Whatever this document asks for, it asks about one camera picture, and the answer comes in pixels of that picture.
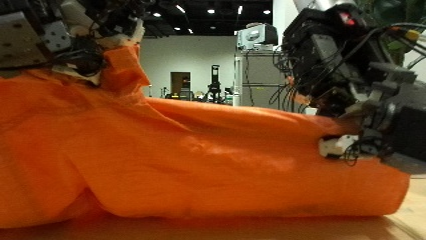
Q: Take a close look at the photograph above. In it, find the orange button shirt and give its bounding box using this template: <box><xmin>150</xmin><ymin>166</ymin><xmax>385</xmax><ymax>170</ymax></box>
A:
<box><xmin>0</xmin><ymin>44</ymin><xmax>413</xmax><ymax>230</ymax></box>

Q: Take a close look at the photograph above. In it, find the tall grey metal cabinet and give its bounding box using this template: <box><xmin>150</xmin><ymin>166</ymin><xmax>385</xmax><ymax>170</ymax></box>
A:
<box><xmin>239</xmin><ymin>49</ymin><xmax>291</xmax><ymax>110</ymax></box>

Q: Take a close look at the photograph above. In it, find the grey boxy monitor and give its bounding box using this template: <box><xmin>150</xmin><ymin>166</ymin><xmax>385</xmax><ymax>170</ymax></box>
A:
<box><xmin>236</xmin><ymin>22</ymin><xmax>280</xmax><ymax>52</ymax></box>

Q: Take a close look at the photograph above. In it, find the brown door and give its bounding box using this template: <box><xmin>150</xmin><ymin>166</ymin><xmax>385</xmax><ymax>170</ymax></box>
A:
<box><xmin>170</xmin><ymin>71</ymin><xmax>192</xmax><ymax>100</ymax></box>

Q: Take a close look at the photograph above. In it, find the black camera tripod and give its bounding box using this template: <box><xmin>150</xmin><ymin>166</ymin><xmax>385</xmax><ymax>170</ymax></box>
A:
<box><xmin>204</xmin><ymin>64</ymin><xmax>224</xmax><ymax>104</ymax></box>

